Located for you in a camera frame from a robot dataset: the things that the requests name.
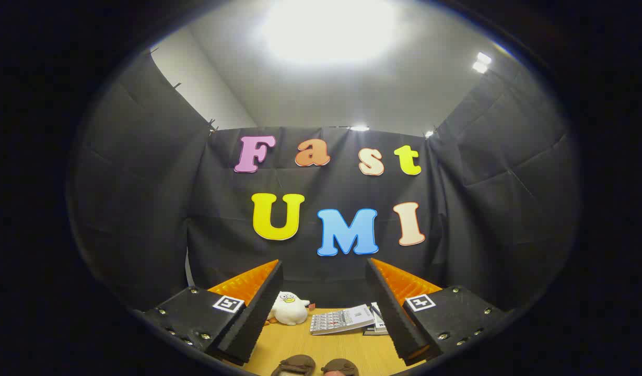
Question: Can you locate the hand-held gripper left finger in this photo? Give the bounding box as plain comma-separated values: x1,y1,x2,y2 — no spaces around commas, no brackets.
142,259,284,366

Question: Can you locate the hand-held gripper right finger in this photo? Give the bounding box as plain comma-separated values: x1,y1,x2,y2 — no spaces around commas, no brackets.
366,257,510,367

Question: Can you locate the brown fuzzy shoe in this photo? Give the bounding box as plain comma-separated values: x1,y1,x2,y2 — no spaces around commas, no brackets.
321,358,359,376
271,355,317,376

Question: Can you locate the white duck plush toy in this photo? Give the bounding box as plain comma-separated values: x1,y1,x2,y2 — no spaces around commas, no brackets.
266,291,316,327

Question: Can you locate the patterned cover white book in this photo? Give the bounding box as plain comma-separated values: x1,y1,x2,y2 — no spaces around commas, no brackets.
309,304,376,335

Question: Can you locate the black backdrop cloth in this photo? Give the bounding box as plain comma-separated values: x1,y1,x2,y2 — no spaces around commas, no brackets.
67,50,582,335

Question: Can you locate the small ceiling spot light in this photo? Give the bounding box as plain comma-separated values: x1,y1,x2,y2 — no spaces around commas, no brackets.
472,51,493,74

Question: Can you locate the large ceiling light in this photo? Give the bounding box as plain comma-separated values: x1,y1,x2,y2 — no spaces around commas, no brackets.
261,0,400,66

